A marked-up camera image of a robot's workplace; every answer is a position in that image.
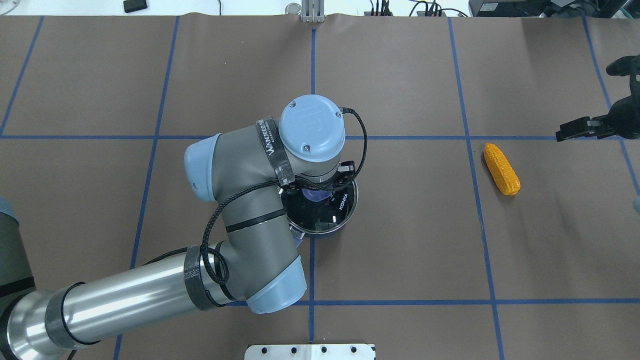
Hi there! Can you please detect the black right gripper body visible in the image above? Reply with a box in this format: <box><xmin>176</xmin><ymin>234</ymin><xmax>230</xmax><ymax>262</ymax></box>
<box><xmin>602</xmin><ymin>55</ymin><xmax>640</xmax><ymax>138</ymax></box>

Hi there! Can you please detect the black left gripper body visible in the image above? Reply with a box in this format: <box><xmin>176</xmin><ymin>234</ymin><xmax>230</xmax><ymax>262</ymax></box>
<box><xmin>278</xmin><ymin>161</ymin><xmax>355</xmax><ymax>197</ymax></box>

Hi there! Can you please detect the small black sensor pad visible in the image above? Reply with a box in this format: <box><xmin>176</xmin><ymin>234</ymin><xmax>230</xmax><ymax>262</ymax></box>
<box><xmin>122</xmin><ymin>0</ymin><xmax>148</xmax><ymax>14</ymax></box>

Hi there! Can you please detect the glass lid blue knob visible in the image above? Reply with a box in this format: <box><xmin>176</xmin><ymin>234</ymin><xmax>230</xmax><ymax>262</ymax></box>
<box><xmin>280</xmin><ymin>177</ymin><xmax>360</xmax><ymax>234</ymax></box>

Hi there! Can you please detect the aluminium frame post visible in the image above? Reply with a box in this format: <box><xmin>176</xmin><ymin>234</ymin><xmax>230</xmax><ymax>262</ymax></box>
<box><xmin>300</xmin><ymin>0</ymin><xmax>326</xmax><ymax>23</ymax></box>

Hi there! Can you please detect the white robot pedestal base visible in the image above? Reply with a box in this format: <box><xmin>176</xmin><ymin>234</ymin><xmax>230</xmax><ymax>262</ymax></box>
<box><xmin>244</xmin><ymin>343</ymin><xmax>377</xmax><ymax>360</ymax></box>

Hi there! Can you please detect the yellow corn cob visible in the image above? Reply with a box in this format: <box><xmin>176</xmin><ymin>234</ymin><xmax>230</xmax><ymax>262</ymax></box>
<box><xmin>483</xmin><ymin>143</ymin><xmax>521</xmax><ymax>196</ymax></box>

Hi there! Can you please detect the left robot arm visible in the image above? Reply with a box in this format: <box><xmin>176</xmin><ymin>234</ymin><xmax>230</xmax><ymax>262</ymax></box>
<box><xmin>1</xmin><ymin>95</ymin><xmax>366</xmax><ymax>360</ymax></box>

